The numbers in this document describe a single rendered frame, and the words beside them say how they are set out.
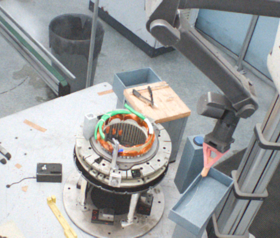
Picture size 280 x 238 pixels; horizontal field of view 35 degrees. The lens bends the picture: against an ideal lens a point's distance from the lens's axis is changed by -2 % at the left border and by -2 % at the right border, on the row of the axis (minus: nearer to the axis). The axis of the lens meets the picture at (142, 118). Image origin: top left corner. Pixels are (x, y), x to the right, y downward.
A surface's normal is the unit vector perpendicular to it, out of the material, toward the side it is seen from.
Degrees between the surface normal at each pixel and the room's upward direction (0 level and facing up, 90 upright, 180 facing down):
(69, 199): 0
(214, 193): 0
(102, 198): 0
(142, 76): 90
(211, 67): 102
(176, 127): 90
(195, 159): 90
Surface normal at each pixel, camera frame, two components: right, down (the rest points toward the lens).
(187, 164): -0.93, 0.11
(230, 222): 0.04, 0.66
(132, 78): 0.47, 0.63
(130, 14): -0.76, 0.33
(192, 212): 0.15, -0.75
